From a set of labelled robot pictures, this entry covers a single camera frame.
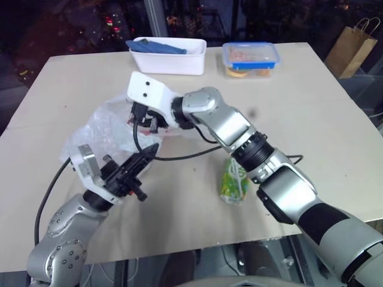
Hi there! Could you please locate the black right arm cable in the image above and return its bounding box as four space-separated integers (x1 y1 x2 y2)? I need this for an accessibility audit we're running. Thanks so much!
132 121 303 166

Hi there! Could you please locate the clear food container blue lid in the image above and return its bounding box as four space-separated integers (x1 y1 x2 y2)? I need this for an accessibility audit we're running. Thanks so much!
221 42 282 81

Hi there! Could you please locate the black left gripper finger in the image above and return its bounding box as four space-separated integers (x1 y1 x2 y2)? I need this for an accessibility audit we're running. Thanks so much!
135 151 159 178

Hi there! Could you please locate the green printed folded plastic bag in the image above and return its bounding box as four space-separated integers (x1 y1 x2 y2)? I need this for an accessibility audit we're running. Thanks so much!
219 157 251 204

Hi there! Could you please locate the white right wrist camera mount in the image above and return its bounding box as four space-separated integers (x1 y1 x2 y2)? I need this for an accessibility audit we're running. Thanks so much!
125 71 184 130

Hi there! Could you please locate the blue folded bag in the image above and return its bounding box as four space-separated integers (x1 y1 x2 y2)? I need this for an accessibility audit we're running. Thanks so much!
125 38 189 56

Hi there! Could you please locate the clear plastic bag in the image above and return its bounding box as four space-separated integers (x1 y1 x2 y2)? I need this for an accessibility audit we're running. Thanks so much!
59 92 177 172

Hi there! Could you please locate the white plastic storage bin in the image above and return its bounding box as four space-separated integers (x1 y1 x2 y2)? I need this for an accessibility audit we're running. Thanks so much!
128 36 208 76

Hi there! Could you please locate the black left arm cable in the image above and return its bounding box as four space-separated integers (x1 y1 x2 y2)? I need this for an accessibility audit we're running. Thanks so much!
34 157 72 246

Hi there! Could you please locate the brown paper carrier bag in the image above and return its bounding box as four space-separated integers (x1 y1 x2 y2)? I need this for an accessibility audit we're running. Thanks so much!
324 17 379 80

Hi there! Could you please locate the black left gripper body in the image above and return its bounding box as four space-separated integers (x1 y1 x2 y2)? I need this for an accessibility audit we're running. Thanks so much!
101 154 149 203

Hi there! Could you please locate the grey metal pillar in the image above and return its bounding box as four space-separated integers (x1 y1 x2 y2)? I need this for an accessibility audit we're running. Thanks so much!
143 0 167 38

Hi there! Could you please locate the beige cardboard sheet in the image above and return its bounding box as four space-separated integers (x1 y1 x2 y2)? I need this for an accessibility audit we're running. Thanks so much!
0 41 383 274

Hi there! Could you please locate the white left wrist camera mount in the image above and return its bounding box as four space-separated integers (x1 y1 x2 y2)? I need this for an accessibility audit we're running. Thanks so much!
70 144 124 205

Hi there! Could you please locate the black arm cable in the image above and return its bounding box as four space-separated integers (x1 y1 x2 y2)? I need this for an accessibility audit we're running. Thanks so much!
132 121 303 166
34 157 72 246

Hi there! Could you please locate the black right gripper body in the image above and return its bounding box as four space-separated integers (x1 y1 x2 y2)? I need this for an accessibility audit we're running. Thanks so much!
130 101 169 132

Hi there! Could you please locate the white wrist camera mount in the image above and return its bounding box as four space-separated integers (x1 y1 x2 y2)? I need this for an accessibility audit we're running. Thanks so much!
125 71 184 130
70 144 124 205

